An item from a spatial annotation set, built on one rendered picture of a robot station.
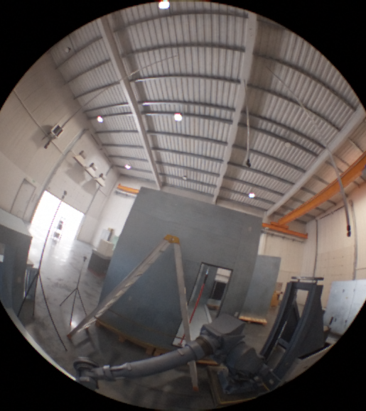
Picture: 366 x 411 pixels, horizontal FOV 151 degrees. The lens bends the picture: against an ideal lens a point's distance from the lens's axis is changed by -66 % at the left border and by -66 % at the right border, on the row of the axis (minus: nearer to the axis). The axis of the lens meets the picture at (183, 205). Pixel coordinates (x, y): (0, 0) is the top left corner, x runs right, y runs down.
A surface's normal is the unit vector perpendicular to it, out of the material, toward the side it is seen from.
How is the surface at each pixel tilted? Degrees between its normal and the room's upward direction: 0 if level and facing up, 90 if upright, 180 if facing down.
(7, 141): 90
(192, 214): 90
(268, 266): 90
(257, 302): 90
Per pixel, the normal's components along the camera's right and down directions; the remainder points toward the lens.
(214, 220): -0.07, -0.39
